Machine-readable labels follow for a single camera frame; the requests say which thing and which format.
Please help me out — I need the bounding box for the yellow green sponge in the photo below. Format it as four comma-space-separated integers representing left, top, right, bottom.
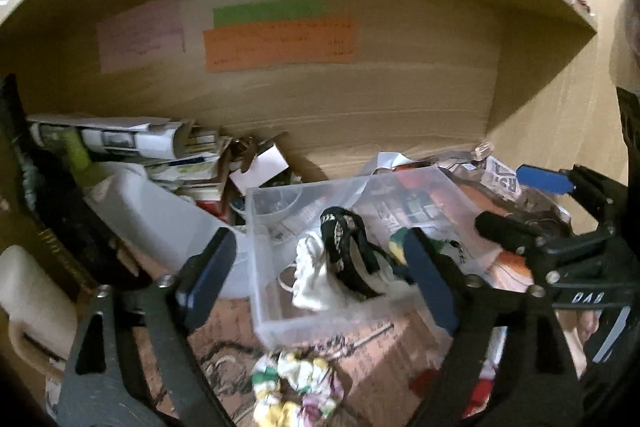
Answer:
388, 228, 448, 279

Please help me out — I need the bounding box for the floral fabric scrunchie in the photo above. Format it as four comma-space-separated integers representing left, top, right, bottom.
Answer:
250, 351, 345, 427

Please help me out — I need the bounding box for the white drawstring pouch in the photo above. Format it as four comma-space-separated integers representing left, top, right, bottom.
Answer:
279, 232, 411, 311

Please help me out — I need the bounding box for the black patterned headband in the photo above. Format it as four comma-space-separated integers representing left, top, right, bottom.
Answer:
320, 206, 398, 300

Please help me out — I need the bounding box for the clear plastic storage box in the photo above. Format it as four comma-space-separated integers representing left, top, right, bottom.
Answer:
246, 167, 498, 348

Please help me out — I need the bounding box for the dark wine bottle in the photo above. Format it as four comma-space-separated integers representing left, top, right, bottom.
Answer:
1, 74, 96, 293

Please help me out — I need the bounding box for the rolled newspaper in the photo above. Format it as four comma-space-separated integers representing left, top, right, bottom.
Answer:
27, 114, 195, 160

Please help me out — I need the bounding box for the white folded card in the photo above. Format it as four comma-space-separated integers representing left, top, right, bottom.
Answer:
230, 145, 288, 196

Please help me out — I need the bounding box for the orange sticky note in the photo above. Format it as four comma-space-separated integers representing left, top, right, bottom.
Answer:
203, 16, 357, 72

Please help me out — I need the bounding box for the pink sticky note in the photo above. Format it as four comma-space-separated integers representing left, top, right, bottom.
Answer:
96, 0, 186, 74

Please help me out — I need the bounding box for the green sticky note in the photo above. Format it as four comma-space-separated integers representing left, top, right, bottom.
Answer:
213, 0, 326, 28

